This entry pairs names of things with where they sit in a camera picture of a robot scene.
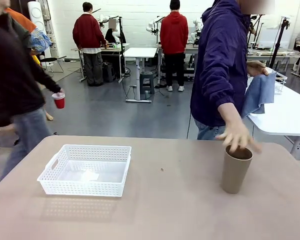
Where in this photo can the purple-jacket person's right hand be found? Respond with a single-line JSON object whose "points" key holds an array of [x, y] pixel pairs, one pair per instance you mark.
{"points": [[237, 135]]}

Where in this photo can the black-sweater person's hand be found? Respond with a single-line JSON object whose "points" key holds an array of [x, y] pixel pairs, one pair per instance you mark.
{"points": [[62, 91]]}

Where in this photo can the purple-jacket person's left hand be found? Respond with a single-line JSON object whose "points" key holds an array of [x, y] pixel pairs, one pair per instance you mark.
{"points": [[256, 68]]}

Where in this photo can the red plastic cup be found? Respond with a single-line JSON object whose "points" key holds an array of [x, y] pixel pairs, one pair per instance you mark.
{"points": [[59, 101]]}

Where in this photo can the blue cloth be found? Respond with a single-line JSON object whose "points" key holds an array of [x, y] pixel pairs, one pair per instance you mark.
{"points": [[260, 92]]}

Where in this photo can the tan tall cup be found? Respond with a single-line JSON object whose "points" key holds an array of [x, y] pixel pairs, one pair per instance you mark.
{"points": [[233, 175]]}

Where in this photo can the white perforated plastic basket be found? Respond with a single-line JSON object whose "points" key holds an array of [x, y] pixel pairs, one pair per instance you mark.
{"points": [[85, 187]]}

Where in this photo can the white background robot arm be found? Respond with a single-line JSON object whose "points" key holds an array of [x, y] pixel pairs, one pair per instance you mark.
{"points": [[150, 26], [197, 23], [105, 18]]}

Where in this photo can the purple-jacket person's right forearm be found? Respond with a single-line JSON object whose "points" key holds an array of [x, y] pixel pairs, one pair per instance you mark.
{"points": [[230, 113]]}

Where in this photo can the long desk with boards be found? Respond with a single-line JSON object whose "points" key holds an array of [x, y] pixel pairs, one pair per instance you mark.
{"points": [[265, 53]]}

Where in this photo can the black tripod stand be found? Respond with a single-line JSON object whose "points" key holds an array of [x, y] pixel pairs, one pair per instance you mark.
{"points": [[277, 47]]}

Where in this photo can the white screen panel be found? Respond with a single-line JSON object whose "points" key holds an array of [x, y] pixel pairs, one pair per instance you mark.
{"points": [[267, 37]]}

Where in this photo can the black chair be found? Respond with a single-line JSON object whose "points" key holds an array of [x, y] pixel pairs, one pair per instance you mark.
{"points": [[48, 60]]}

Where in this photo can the person in purple jacket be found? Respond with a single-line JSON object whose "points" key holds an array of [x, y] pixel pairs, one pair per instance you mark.
{"points": [[220, 62]]}

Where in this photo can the black stool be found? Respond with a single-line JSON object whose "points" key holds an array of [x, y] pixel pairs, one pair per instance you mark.
{"points": [[108, 72]]}

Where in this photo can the white rounded table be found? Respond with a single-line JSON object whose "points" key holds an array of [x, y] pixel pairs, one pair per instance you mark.
{"points": [[285, 117]]}

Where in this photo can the person in black sweater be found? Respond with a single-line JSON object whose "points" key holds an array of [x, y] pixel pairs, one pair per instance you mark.
{"points": [[12, 75]]}

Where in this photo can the person in orange patterned jacket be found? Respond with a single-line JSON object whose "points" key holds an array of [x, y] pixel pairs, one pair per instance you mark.
{"points": [[40, 40]]}

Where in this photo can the man in maroon sweater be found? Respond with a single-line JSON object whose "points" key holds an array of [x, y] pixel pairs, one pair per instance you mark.
{"points": [[87, 32]]}

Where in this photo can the grey-top desk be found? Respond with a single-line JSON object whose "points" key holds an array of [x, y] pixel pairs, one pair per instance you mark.
{"points": [[192, 48]]}

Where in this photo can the wooden-top desk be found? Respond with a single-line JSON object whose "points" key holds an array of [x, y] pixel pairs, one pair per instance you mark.
{"points": [[115, 48]]}

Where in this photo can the person in grey-green jacket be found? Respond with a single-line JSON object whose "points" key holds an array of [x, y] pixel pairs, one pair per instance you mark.
{"points": [[22, 35]]}

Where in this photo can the seated person in black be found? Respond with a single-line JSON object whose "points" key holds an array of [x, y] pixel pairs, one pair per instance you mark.
{"points": [[110, 36]]}

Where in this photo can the grey step stool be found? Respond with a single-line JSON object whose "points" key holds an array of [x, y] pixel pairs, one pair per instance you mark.
{"points": [[147, 75]]}

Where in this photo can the white standing desk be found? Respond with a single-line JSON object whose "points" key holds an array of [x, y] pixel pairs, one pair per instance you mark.
{"points": [[140, 52]]}

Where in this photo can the white paper label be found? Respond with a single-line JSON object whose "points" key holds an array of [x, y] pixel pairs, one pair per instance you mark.
{"points": [[90, 176]]}

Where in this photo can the man in red hoodie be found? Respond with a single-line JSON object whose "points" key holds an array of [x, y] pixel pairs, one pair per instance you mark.
{"points": [[173, 32]]}

